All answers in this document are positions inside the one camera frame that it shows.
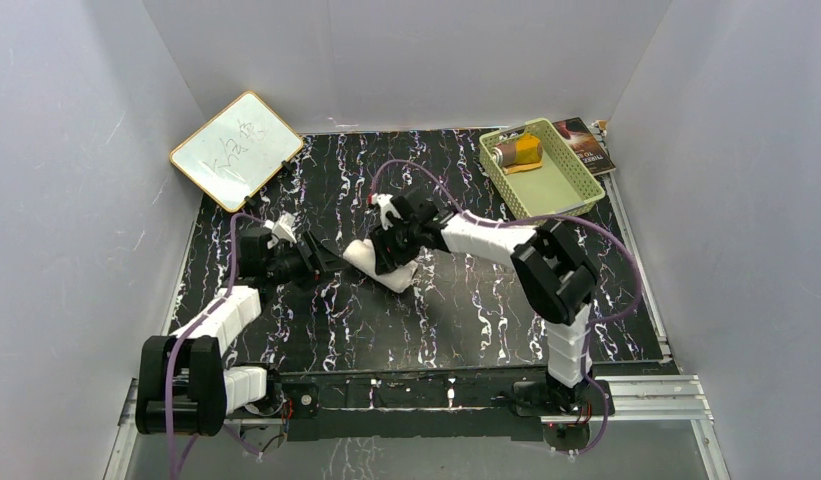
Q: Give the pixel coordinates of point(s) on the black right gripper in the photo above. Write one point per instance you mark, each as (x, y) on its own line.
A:
(388, 256)

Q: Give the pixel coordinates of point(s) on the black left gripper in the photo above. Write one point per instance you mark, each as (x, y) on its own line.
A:
(319, 256)

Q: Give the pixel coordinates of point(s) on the white cloth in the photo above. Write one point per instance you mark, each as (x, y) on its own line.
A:
(379, 266)

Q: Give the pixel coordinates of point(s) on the yellow brown bear towel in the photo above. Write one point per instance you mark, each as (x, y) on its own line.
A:
(521, 154)

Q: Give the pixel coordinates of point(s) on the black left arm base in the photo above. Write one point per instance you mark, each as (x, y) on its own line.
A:
(259, 392)

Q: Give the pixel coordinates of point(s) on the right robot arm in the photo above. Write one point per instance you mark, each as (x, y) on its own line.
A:
(556, 277)

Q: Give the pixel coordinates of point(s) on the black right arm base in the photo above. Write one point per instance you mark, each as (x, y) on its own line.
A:
(565, 413)

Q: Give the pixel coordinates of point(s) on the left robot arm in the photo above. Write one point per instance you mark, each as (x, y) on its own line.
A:
(185, 386)

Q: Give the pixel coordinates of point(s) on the green perforated plastic basket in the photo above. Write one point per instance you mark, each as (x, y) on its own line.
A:
(561, 185)

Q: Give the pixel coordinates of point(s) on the dark book with red cover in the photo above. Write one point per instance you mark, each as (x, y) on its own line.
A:
(586, 145)

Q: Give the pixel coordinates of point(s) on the white board with wooden frame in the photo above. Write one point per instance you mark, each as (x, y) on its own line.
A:
(232, 156)

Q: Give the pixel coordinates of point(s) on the aluminium front rail frame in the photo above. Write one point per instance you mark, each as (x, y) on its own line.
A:
(643, 422)

